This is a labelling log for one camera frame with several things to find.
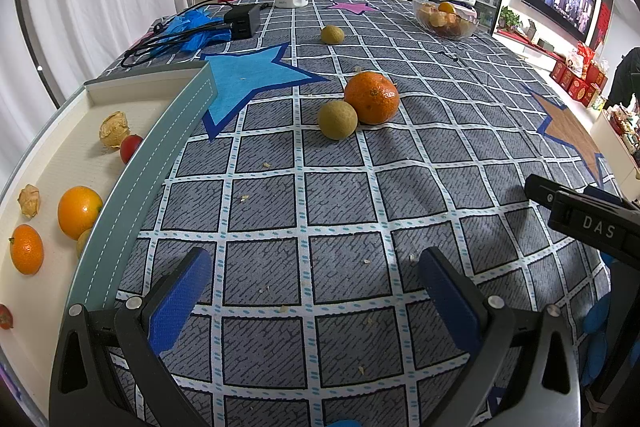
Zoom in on pile of brown husked physalis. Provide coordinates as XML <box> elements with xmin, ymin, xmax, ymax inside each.
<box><xmin>419</xmin><ymin>3</ymin><xmax>473</xmax><ymax>36</ymax></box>

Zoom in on blue plastic gloves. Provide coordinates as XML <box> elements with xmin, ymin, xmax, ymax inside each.
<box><xmin>150</xmin><ymin>9</ymin><xmax>233</xmax><ymax>55</ymax></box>

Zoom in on black power adapter with cables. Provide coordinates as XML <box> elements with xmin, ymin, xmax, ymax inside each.
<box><xmin>121</xmin><ymin>2</ymin><xmax>276</xmax><ymax>68</ymax></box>

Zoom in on blue felt star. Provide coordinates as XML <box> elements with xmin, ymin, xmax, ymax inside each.
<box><xmin>200</xmin><ymin>42</ymin><xmax>331</xmax><ymax>142</ymax></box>

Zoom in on red gift boxes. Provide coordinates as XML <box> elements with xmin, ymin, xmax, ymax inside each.
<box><xmin>550</xmin><ymin>44</ymin><xmax>608</xmax><ymax>108</ymax></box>

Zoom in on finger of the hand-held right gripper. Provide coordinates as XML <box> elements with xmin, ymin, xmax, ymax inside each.
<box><xmin>524</xmin><ymin>173</ymin><xmax>583</xmax><ymax>208</ymax></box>

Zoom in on grey checked tablecloth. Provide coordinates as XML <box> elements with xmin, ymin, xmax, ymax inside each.
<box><xmin>85</xmin><ymin>0</ymin><xmax>626</xmax><ymax>427</ymax></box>

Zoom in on dry husked physalis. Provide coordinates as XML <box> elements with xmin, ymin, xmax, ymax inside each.
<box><xmin>99</xmin><ymin>111</ymin><xmax>132</xmax><ymax>151</ymax></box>
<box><xmin>17</xmin><ymin>184</ymin><xmax>42</xmax><ymax>219</ymax></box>

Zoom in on clear glass bowl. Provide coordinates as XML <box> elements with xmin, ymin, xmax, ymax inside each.
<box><xmin>412</xmin><ymin>0</ymin><xmax>480</xmax><ymax>40</ymax></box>

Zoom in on smooth round orange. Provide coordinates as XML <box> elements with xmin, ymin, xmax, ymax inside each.
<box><xmin>57</xmin><ymin>186</ymin><xmax>104</xmax><ymax>240</ymax></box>

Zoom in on white television console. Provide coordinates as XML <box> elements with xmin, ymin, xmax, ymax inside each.
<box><xmin>495</xmin><ymin>29</ymin><xmax>640</xmax><ymax>202</ymax></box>

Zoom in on rough-skinned orange mandarin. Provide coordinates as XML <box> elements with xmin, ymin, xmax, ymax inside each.
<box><xmin>343</xmin><ymin>71</ymin><xmax>401</xmax><ymax>125</ymax></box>

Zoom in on brown felt star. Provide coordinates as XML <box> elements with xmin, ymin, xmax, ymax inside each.
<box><xmin>522</xmin><ymin>86</ymin><xmax>618</xmax><ymax>195</ymax></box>

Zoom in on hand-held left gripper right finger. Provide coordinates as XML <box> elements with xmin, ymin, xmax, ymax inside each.
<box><xmin>417</xmin><ymin>247</ymin><xmax>583</xmax><ymax>427</ymax></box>

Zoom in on pink felt star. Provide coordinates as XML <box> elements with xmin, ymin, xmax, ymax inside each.
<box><xmin>327</xmin><ymin>0</ymin><xmax>379</xmax><ymax>15</ymax></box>

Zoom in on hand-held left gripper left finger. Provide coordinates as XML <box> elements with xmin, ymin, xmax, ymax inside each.
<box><xmin>49</xmin><ymin>247</ymin><xmax>216</xmax><ymax>427</ymax></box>

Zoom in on grey-rimmed white tray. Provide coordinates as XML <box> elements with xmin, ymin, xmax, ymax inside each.
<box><xmin>0</xmin><ymin>61</ymin><xmax>219</xmax><ymax>418</ymax></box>

